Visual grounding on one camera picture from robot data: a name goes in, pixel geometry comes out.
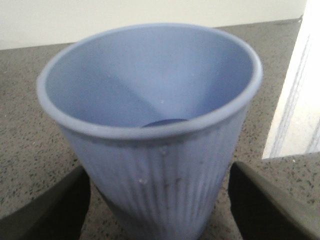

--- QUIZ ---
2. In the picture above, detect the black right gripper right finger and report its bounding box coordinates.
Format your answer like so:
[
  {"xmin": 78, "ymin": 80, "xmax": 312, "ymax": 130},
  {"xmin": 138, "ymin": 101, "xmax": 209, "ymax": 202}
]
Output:
[{"xmin": 228, "ymin": 161, "xmax": 320, "ymax": 240}]

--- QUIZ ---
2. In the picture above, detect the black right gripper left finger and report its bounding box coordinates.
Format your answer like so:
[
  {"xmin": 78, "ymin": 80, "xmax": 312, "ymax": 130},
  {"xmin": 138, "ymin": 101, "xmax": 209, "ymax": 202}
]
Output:
[{"xmin": 0, "ymin": 166, "xmax": 91, "ymax": 240}]

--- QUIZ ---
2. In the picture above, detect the light blue ribbed cup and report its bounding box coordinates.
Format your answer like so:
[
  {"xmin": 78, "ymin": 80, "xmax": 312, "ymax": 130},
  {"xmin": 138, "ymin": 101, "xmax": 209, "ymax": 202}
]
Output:
[{"xmin": 37, "ymin": 23, "xmax": 263, "ymax": 240}]

